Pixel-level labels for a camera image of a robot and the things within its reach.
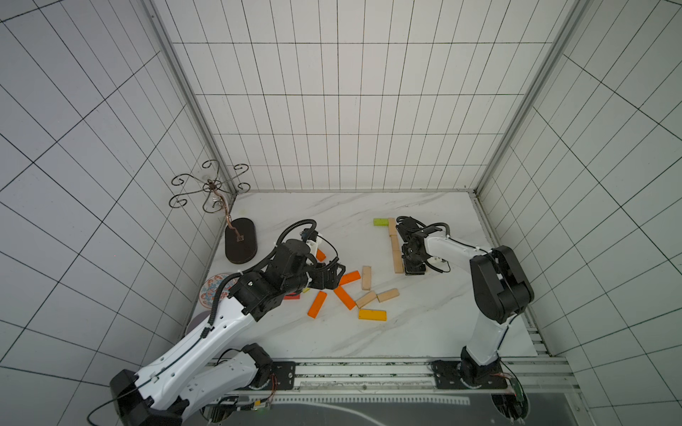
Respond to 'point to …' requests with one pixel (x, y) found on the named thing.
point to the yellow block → (372, 315)
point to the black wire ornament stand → (241, 238)
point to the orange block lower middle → (344, 297)
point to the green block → (381, 222)
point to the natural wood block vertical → (366, 278)
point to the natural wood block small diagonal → (365, 299)
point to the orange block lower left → (317, 304)
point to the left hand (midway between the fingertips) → (326, 273)
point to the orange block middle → (350, 277)
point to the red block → (292, 296)
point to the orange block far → (320, 255)
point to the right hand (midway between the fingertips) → (405, 254)
